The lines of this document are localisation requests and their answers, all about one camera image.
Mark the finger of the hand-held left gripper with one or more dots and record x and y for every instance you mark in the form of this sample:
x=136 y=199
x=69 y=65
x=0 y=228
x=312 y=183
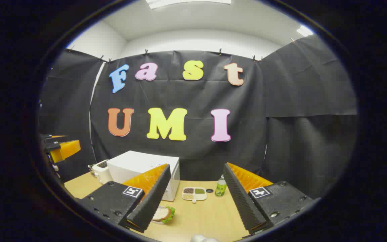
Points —
x=69 y=149

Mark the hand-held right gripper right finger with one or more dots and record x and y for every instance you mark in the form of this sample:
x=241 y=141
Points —
x=242 y=201

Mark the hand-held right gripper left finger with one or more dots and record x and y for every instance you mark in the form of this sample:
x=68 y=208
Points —
x=153 y=201

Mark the sandwich with lettuce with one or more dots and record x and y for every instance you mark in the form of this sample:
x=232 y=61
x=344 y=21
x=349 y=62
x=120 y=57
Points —
x=161 y=213

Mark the white microwave oven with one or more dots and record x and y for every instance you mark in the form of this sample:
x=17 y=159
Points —
x=136 y=164

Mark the green drink bottle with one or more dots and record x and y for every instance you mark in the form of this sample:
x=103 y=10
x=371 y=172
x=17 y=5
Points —
x=220 y=189

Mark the white divided dish with grains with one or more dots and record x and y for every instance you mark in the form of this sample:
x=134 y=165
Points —
x=189 y=197

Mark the white toaster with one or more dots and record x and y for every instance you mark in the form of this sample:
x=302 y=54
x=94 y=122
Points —
x=102 y=171

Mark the black backdrop cloth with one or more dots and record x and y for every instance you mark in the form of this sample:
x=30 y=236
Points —
x=193 y=97

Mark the ceiling light panel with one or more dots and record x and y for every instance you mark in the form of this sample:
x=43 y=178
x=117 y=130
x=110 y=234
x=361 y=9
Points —
x=186 y=2
x=305 y=31

